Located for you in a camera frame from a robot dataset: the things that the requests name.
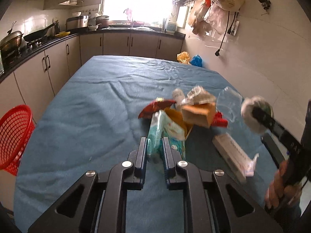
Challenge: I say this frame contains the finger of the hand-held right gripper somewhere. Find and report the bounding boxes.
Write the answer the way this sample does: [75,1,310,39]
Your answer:
[261,133,286,168]
[252,106,303,154]

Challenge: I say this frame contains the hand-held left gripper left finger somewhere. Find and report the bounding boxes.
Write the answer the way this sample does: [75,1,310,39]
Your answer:
[28,137,149,233]

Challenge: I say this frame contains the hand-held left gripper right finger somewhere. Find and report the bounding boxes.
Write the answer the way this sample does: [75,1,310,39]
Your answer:
[162,137,283,233]

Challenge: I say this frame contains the light blue tissue packet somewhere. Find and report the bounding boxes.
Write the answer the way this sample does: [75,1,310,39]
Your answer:
[146,109,186,173]

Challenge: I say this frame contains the orange cardboard box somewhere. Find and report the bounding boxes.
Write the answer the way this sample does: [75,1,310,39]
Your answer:
[165,108,195,141]

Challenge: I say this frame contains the red mesh basket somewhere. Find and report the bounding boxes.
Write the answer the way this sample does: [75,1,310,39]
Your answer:
[0,105,36,177]

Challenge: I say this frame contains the person's right hand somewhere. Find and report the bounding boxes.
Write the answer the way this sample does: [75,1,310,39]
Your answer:
[264,161,304,209]

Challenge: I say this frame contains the long white box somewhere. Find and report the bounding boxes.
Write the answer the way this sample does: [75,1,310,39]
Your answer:
[212,133,259,184]

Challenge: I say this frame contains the red snack bag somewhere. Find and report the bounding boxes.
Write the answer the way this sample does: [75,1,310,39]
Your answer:
[138,97,178,119]

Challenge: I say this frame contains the clear plastic container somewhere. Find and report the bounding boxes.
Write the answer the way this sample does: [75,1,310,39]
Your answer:
[216,87,243,123]

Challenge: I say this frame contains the red wrapper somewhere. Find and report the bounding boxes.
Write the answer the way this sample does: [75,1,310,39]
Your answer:
[211,112,229,128]

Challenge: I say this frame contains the brown cardboard box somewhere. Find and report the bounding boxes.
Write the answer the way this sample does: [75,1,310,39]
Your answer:
[181,102,217,128]

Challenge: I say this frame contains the blue tablecloth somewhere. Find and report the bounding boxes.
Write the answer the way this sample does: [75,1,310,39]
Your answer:
[13,55,287,233]

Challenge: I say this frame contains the crumpled clear plastic wrapper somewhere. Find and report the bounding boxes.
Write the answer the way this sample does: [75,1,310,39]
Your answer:
[180,85,217,107]

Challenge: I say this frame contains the blue plastic bag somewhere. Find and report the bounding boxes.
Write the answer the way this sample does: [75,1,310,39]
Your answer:
[190,55,203,68]

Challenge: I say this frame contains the white power strip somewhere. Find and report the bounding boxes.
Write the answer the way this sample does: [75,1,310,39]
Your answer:
[230,21,240,36]

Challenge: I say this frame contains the yellow plastic bag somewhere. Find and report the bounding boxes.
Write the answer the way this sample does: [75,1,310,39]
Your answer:
[176,51,192,65]

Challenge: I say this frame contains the beige lower kitchen cabinets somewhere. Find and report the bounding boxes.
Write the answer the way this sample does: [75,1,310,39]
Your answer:
[0,32,185,127]

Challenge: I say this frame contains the pinkish hanging plastic bag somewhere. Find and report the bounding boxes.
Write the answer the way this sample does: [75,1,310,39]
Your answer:
[204,3,230,35]

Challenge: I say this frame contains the brown hanging plastic bag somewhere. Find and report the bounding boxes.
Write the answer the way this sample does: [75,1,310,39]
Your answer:
[187,5,214,36]

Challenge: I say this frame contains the black kitchen countertop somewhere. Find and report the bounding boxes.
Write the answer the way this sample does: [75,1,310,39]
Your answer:
[0,25,186,84]

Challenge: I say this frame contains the white cutting board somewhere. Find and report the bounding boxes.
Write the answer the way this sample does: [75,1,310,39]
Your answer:
[176,5,190,29]

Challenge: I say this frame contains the stacked cooking pots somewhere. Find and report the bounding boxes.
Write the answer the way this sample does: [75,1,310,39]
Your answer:
[88,14,110,31]

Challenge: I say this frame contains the steel rice cooker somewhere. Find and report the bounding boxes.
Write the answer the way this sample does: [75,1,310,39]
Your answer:
[66,15,89,30]

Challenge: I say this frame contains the kitchen window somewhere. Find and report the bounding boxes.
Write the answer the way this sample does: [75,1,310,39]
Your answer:
[102,0,181,23]

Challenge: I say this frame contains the gas stove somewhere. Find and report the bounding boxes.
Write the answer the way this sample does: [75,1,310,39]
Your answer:
[0,37,57,65]

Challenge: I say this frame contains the black frying pan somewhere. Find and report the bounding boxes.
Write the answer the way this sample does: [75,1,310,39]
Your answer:
[23,22,59,42]

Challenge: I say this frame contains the metal wok with lid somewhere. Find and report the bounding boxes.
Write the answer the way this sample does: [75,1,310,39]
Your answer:
[0,21,25,52]

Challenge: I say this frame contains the black cable with plug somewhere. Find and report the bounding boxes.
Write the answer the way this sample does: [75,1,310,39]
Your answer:
[215,11,231,57]

